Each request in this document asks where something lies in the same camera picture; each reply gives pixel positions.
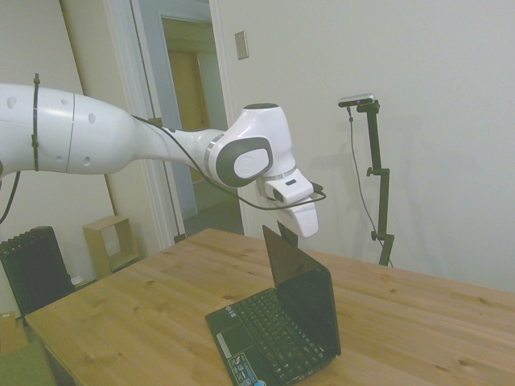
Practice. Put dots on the white open door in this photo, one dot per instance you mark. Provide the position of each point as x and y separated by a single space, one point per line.
153 60

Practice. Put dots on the grey camera on stand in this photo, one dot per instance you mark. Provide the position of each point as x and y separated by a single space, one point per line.
357 100

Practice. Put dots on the black laptop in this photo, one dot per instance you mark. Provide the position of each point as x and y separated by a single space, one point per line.
306 297

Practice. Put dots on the green chair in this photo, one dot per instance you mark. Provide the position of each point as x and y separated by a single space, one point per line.
20 368

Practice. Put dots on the brass door hinge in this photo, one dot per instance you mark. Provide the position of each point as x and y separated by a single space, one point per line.
154 119

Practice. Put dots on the beige light switch plate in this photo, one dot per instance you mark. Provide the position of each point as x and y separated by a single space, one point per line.
241 45

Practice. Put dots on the brown cardboard box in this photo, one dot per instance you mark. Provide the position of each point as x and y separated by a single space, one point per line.
12 333

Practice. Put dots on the black radiator heater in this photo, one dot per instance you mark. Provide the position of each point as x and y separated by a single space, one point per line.
32 273

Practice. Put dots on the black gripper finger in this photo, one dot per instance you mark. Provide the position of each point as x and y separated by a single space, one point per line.
284 230
293 235

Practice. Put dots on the wooden hallway door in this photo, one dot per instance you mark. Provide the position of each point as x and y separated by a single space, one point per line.
185 88

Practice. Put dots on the open wooden box shelf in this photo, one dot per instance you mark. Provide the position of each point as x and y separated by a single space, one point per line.
96 249

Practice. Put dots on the white closet door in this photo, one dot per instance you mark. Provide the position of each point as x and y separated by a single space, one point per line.
24 40

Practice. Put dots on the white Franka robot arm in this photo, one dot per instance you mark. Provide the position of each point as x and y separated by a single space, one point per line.
100 136

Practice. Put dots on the black camera stand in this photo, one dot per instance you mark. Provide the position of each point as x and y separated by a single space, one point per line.
378 161

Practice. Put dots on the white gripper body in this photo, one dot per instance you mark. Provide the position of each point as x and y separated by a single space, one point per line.
307 219

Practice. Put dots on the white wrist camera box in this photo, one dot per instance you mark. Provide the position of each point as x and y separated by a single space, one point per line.
295 189

